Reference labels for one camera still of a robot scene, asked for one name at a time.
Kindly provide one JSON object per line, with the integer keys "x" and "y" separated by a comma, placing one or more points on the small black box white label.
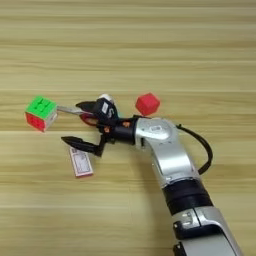
{"x": 106, "y": 111}

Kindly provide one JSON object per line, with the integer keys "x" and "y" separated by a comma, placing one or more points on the red cube block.
{"x": 147, "y": 104}

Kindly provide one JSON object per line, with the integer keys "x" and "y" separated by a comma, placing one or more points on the green red puzzle cube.
{"x": 40, "y": 111}

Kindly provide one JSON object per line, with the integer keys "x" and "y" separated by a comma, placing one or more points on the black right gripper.
{"x": 125, "y": 131}

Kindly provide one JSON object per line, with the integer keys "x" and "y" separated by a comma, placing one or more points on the white teal glue stick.
{"x": 106, "y": 97}

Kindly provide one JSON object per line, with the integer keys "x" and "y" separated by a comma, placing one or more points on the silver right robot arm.
{"x": 170, "y": 150}

